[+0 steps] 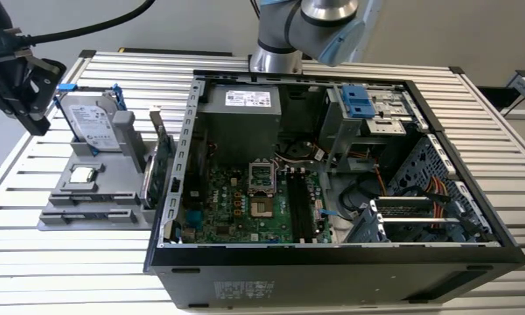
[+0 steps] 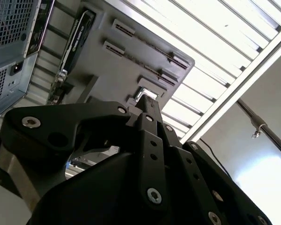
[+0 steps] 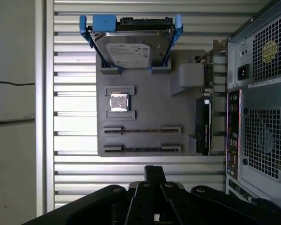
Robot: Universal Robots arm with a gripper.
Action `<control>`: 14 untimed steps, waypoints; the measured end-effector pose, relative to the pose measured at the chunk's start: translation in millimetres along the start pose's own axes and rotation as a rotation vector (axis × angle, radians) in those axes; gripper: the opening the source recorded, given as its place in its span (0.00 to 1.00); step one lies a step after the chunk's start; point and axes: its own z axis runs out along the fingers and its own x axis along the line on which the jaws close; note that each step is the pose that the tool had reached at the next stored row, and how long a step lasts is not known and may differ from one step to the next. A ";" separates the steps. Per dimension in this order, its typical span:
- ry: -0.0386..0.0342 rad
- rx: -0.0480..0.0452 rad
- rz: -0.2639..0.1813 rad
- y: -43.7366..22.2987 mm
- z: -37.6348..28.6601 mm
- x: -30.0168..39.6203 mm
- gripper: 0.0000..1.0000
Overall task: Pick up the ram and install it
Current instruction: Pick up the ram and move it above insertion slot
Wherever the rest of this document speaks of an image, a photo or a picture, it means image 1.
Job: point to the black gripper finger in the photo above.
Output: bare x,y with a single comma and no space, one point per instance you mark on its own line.
48,85
6,95

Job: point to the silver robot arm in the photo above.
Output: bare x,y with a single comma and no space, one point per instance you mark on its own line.
280,33

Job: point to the black RAM slot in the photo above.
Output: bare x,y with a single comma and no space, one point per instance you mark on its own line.
298,205
309,205
293,205
305,205

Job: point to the hard disk in blue carrier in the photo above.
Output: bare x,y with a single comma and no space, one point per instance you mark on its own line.
92,124

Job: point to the silver CPU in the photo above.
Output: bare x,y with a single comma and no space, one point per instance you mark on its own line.
82,174

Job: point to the grey parts rack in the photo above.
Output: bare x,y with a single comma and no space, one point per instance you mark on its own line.
117,183

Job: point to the green graphics card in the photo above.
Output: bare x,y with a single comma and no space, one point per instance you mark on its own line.
161,164

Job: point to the black card latch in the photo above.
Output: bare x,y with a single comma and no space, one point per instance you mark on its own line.
174,185

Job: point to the grey power supply unit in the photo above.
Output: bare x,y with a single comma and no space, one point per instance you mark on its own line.
240,131

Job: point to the CPU socket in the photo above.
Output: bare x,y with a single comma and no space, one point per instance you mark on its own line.
262,207

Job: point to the green motherboard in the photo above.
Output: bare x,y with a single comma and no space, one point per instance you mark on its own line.
266,229

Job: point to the blue drive latch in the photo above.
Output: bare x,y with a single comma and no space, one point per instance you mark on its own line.
356,101

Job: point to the metal drive cage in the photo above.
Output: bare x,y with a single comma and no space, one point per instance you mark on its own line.
382,128

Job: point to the black open PC case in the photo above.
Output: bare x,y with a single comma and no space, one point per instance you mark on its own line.
288,285

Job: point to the metal disk bay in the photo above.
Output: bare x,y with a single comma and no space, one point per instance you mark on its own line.
402,201

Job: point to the aluminium side table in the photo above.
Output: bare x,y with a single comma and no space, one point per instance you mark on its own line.
522,88

